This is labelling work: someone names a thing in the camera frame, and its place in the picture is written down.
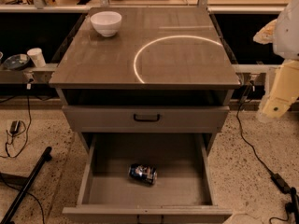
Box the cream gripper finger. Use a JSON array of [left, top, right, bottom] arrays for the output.
[[261, 60, 299, 119], [253, 19, 277, 45]]

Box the blue pepsi can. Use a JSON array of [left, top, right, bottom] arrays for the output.
[[129, 163, 157, 185]]

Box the grey drawer cabinet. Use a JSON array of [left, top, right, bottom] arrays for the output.
[[49, 6, 242, 224]]

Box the open middle drawer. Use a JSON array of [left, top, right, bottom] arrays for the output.
[[63, 133, 232, 224]]

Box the closed top drawer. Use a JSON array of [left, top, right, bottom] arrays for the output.
[[63, 105, 229, 133]]

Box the grey right side shelf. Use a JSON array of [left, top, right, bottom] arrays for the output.
[[232, 63, 299, 87]]

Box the grey shelf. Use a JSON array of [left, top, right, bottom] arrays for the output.
[[0, 63, 58, 84], [232, 63, 299, 87]]

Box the black right power adapter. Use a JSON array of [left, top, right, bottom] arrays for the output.
[[271, 174, 291, 194]]

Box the black power adapter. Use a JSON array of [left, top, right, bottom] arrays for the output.
[[9, 120, 20, 134], [271, 174, 291, 194]]

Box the white ceramic bowl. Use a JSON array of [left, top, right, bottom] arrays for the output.
[[91, 11, 122, 37]]

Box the white paper cup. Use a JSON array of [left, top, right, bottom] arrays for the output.
[[27, 48, 46, 67]]

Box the grey left side shelf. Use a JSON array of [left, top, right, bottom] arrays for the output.
[[0, 63, 58, 84]]

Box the black tripod leg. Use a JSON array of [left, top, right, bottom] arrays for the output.
[[1, 147, 52, 224]]

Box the dark blue plate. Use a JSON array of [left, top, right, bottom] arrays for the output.
[[3, 54, 30, 70]]

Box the black left power adapter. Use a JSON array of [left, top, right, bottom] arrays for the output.
[[9, 120, 20, 134]]

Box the black right floor cable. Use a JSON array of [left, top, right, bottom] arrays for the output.
[[235, 84, 275, 175]]

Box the black floor cable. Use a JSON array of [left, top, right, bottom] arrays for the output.
[[235, 84, 275, 175], [0, 83, 33, 160]]

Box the black drawer handle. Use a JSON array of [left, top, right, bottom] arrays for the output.
[[133, 114, 161, 122]]

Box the black left floor cable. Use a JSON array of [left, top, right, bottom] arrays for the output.
[[0, 83, 33, 160]]

